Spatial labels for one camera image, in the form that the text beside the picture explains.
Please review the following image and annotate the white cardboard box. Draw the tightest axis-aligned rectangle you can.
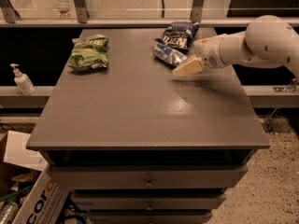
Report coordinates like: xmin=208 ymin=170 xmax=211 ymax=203
xmin=1 ymin=131 xmax=68 ymax=224

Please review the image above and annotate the metal bracket on ledge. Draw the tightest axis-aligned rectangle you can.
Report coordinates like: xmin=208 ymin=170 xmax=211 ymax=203
xmin=274 ymin=77 xmax=299 ymax=92

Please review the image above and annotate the drawer knob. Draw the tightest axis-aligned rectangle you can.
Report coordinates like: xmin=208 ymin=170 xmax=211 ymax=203
xmin=145 ymin=178 xmax=154 ymax=188
xmin=146 ymin=204 xmax=154 ymax=211

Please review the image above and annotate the silver blue redbull can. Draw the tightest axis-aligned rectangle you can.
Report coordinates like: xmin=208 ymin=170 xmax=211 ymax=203
xmin=153 ymin=43 xmax=188 ymax=67

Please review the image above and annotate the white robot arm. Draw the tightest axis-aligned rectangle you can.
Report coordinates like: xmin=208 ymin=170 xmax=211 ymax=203
xmin=173 ymin=15 xmax=299 ymax=77

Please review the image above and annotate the blue chip bag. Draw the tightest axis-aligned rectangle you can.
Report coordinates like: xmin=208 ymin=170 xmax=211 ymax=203
xmin=156 ymin=21 xmax=199 ymax=51

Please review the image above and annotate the white pump dispenser bottle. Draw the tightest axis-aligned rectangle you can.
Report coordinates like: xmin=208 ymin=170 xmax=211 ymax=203
xmin=10 ymin=63 xmax=36 ymax=95

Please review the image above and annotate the green chip bag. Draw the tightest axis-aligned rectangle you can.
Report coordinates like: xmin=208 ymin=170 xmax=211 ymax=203
xmin=68 ymin=35 xmax=109 ymax=72

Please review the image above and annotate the grey drawer cabinet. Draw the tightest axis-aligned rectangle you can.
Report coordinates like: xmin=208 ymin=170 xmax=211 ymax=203
xmin=28 ymin=28 xmax=269 ymax=224

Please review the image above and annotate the clear plastic bottle in box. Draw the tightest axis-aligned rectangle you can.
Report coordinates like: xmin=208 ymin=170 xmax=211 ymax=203
xmin=0 ymin=203 xmax=19 ymax=224

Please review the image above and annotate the top drawer knob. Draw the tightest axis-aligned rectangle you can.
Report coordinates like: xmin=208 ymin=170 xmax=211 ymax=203
xmin=145 ymin=178 xmax=154 ymax=188

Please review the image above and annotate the grey metal railing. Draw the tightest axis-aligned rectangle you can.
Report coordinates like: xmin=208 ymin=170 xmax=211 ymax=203
xmin=0 ymin=0 xmax=299 ymax=28

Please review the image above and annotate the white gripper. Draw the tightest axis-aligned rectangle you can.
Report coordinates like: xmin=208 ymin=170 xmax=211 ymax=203
xmin=172 ymin=35 xmax=227 ymax=77

